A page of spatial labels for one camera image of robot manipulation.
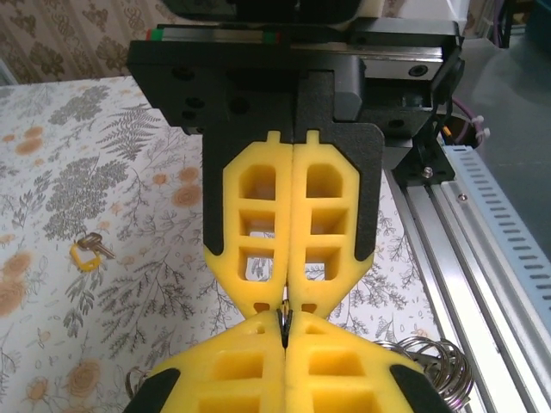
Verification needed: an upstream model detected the metal keyring bunch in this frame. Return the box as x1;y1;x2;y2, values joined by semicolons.
124;299;474;413

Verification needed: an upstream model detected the grey metal sheet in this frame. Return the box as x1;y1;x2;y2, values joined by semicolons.
455;34;551;311

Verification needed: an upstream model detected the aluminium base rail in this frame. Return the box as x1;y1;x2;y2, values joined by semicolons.
385;170;551;413

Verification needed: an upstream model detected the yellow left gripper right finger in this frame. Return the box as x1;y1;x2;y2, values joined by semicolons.
285;311;454;413

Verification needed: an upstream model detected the brass key with yellow tag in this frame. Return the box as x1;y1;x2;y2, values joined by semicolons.
70;231;117;273

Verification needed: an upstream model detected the slotted grey cable duct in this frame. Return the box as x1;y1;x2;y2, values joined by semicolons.
441;144;551;322

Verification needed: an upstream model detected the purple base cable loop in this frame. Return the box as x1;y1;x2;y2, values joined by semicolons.
449;96;492;145

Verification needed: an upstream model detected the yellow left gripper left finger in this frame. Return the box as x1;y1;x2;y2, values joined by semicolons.
127;309;288;413

